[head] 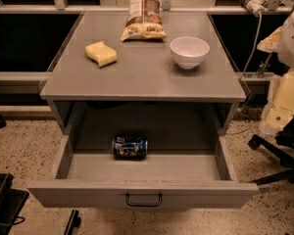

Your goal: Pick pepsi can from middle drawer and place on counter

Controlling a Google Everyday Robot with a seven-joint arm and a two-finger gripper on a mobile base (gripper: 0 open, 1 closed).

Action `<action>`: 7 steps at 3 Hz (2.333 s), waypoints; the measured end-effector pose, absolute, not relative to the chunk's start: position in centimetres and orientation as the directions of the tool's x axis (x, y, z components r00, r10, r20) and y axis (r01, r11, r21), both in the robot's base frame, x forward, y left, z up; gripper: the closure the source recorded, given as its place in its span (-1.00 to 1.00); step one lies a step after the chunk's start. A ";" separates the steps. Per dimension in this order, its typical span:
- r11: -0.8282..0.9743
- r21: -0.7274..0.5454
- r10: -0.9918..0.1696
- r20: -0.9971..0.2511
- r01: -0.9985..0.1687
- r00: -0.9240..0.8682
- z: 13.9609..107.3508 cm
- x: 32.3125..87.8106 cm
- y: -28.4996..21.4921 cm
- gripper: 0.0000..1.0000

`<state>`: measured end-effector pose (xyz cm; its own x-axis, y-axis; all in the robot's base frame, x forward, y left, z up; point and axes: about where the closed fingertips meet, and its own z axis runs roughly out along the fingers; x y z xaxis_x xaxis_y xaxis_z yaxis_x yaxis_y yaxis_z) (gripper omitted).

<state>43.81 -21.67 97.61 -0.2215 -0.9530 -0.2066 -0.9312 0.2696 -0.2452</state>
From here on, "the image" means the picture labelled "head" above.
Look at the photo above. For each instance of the open grey drawer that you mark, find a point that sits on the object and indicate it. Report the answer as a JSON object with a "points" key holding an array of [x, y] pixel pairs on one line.
{"points": [[187, 179]]}

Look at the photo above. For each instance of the blue pepsi can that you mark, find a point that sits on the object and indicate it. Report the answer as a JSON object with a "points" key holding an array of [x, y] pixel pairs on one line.
{"points": [[130, 147]]}

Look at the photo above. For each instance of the black drawer handle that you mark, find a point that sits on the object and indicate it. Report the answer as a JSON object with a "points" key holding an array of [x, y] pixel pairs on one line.
{"points": [[143, 201]]}

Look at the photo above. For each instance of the white power strip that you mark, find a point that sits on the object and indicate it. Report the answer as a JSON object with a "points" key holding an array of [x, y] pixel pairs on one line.
{"points": [[255, 7]]}

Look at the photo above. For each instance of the yellow sponge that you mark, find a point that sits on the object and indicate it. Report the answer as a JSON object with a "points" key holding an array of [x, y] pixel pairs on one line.
{"points": [[101, 53]]}

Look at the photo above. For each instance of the white bowl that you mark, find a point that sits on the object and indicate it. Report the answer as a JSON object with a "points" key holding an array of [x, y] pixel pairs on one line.
{"points": [[189, 52]]}

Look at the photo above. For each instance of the black bin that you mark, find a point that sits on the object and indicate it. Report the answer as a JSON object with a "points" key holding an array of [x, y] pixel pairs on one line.
{"points": [[12, 202]]}

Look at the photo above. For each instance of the black office chair base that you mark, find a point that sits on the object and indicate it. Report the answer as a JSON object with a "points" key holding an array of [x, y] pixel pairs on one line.
{"points": [[283, 138]]}

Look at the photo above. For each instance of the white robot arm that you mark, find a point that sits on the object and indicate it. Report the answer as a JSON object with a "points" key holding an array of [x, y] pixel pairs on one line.
{"points": [[279, 110]]}

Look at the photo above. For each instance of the black caster foot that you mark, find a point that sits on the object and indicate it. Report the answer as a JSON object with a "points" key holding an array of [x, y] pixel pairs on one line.
{"points": [[73, 222]]}

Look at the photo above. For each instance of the grey cabinet counter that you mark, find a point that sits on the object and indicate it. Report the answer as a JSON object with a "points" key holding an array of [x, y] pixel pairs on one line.
{"points": [[144, 70]]}

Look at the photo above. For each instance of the chip bag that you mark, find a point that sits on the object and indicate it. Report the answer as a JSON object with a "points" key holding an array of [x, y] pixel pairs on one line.
{"points": [[143, 21]]}

